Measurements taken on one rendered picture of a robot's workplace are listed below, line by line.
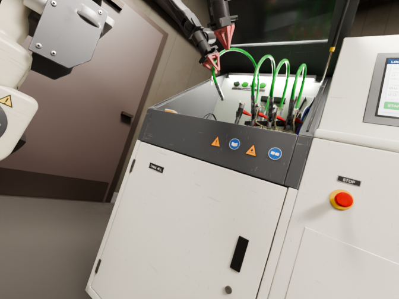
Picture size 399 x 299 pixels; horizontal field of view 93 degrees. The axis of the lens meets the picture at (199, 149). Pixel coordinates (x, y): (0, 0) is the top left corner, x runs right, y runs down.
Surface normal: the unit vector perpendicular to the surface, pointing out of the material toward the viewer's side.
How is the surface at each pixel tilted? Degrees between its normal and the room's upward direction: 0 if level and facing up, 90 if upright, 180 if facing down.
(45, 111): 90
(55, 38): 90
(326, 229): 90
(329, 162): 90
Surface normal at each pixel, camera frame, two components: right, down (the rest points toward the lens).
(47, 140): 0.67, 0.17
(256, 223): -0.47, -0.21
